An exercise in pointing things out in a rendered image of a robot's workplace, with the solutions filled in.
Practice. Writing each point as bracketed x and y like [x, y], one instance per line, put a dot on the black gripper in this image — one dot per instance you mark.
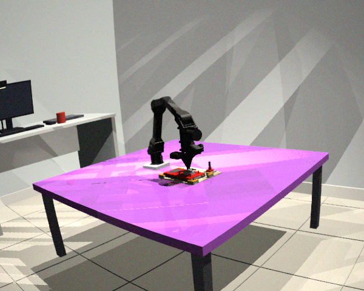
[185, 157]

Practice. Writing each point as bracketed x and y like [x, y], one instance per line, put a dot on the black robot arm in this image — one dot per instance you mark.
[187, 126]

